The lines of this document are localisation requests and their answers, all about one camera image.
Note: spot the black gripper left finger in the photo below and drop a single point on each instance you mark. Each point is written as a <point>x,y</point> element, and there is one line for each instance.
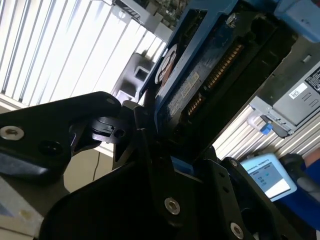
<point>50,120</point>

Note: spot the hard disk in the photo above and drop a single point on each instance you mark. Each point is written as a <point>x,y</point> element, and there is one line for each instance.
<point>200,82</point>

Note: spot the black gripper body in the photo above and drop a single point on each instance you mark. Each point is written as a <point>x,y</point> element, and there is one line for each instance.
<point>105,205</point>

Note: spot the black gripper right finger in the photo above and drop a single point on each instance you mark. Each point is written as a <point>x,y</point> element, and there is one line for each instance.
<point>237,200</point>

